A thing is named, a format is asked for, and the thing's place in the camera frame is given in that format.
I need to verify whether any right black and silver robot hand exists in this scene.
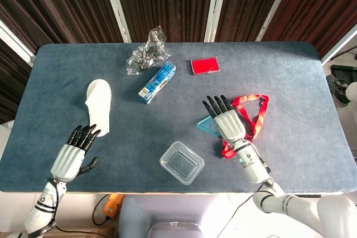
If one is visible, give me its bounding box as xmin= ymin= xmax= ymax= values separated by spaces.
xmin=202 ymin=95 xmax=247 ymax=142

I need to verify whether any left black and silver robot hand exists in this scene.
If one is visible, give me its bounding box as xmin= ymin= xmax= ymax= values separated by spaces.
xmin=50 ymin=124 xmax=102 ymax=183

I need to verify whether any translucent blue container lid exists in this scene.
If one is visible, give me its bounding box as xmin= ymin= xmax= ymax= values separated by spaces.
xmin=196 ymin=115 xmax=224 ymax=139

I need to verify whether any clear plastic container base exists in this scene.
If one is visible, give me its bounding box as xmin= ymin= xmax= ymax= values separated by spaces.
xmin=159 ymin=140 xmax=205 ymax=186

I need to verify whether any blue snack package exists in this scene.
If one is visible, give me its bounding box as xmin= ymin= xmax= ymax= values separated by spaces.
xmin=138 ymin=62 xmax=177 ymax=105

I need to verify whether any red flat case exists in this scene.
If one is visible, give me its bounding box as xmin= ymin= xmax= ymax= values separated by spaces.
xmin=190 ymin=56 xmax=221 ymax=76

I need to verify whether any orange device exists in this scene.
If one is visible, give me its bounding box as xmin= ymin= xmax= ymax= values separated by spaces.
xmin=103 ymin=193 xmax=125 ymax=217

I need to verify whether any white disposable slipper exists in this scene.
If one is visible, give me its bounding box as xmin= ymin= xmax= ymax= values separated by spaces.
xmin=84 ymin=79 xmax=113 ymax=138

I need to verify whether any blue felt table cover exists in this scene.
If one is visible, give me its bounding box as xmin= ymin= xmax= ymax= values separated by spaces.
xmin=0 ymin=41 xmax=357 ymax=195

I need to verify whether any grey robot torso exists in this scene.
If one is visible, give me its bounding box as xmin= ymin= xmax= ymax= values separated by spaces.
xmin=118 ymin=194 xmax=254 ymax=238

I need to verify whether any crumpled clear plastic bag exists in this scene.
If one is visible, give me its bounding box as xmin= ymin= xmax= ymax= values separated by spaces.
xmin=125 ymin=25 xmax=171 ymax=76

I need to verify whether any grey sneaker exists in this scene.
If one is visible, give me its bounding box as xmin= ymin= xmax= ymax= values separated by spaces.
xmin=326 ymin=74 xmax=353 ymax=108

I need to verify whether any black floor object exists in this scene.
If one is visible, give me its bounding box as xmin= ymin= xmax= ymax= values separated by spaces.
xmin=330 ymin=64 xmax=357 ymax=82

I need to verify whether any red orange lanyard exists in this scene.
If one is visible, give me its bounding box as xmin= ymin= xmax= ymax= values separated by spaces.
xmin=221 ymin=94 xmax=270 ymax=159

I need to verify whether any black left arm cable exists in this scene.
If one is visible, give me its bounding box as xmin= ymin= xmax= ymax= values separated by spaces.
xmin=47 ymin=178 xmax=84 ymax=235

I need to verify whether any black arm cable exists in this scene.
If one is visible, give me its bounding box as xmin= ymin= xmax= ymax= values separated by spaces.
xmin=223 ymin=184 xmax=264 ymax=232
xmin=47 ymin=178 xmax=84 ymax=235

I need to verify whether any black floor cable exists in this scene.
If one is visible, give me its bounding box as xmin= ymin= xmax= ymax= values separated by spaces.
xmin=92 ymin=195 xmax=112 ymax=226

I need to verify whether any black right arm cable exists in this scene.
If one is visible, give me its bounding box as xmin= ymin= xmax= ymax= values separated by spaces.
xmin=223 ymin=184 xmax=264 ymax=232

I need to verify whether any white partition post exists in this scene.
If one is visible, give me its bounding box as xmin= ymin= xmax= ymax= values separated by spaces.
xmin=99 ymin=0 xmax=132 ymax=43
xmin=255 ymin=0 xmax=297 ymax=42
xmin=0 ymin=20 xmax=36 ymax=67
xmin=320 ymin=24 xmax=357 ymax=65
xmin=204 ymin=0 xmax=231 ymax=43

